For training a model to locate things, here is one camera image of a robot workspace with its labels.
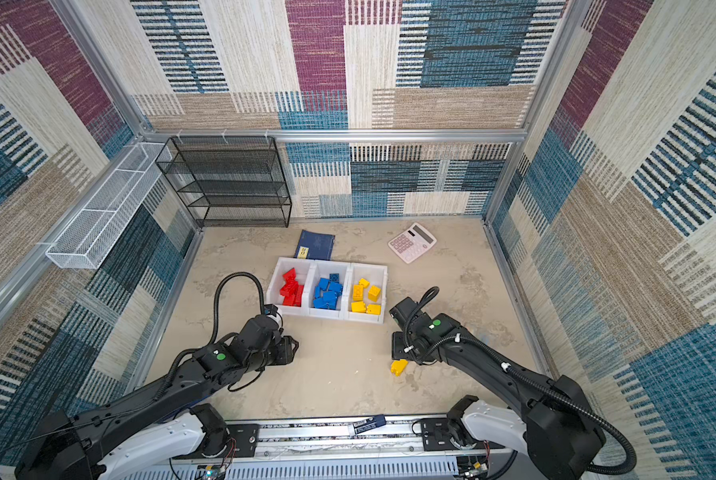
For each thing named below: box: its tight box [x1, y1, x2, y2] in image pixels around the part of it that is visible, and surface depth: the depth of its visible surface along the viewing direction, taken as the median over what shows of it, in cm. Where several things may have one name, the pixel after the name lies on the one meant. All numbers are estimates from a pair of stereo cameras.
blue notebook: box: [294, 229, 335, 261], surface depth 114 cm
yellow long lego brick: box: [353, 284, 363, 301], surface depth 101 cm
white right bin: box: [344, 262, 388, 324], surface depth 97 cm
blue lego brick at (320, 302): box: [313, 296, 329, 309], surface depth 96 cm
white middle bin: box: [308, 259, 353, 320], surface depth 98 cm
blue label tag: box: [353, 414, 387, 434], surface depth 76 cm
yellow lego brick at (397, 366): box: [390, 359, 409, 377], surface depth 84 cm
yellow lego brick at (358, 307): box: [351, 301, 367, 313], surface depth 94 cm
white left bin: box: [266, 257, 317, 315], surface depth 98 cm
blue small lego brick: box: [328, 281, 343, 299], surface depth 100 cm
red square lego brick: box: [282, 267, 301, 287], surface depth 102 cm
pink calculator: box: [387, 222, 437, 264], surface depth 113 cm
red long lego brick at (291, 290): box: [280, 276, 305, 301], surface depth 97 cm
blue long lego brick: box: [314, 277, 330, 293], surface depth 103 cm
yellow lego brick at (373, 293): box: [368, 285, 381, 302], surface depth 98 cm
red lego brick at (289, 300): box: [282, 294, 296, 306], surface depth 96 cm
